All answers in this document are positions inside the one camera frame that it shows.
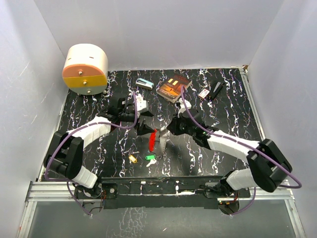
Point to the black rectangular case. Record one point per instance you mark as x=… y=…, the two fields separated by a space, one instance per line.
x=215 y=89

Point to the orange paperback book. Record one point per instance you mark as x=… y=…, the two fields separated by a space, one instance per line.
x=171 y=88

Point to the teal and white stapler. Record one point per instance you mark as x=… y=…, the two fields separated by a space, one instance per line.
x=140 y=82

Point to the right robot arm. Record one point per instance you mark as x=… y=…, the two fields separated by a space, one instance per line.
x=267 y=169

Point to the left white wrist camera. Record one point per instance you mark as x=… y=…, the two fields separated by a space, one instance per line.
x=142 y=105

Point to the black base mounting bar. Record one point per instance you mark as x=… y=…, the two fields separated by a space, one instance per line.
x=156 y=192

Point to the round pastel drawer cabinet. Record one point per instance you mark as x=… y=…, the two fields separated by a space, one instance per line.
x=85 y=69

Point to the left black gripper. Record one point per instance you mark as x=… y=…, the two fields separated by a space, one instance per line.
x=143 y=128

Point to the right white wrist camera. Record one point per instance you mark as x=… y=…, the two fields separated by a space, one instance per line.
x=182 y=105

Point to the aluminium frame rail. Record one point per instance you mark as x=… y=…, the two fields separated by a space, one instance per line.
x=156 y=209

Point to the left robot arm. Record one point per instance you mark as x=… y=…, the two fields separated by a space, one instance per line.
x=65 y=152

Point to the metal wire keyring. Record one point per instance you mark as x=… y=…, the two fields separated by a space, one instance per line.
x=163 y=138

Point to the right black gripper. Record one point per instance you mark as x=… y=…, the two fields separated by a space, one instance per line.
x=173 y=125

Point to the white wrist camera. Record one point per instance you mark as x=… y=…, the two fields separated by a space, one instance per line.
x=142 y=105
x=182 y=105

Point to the yellow tagged key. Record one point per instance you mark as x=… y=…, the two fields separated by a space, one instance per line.
x=132 y=159

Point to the green tagged key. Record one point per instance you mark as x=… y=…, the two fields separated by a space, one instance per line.
x=151 y=160

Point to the small red white card box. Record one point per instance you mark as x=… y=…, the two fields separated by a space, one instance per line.
x=203 y=94

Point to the red keyring opener tool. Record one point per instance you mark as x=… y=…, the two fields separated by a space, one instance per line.
x=152 y=140

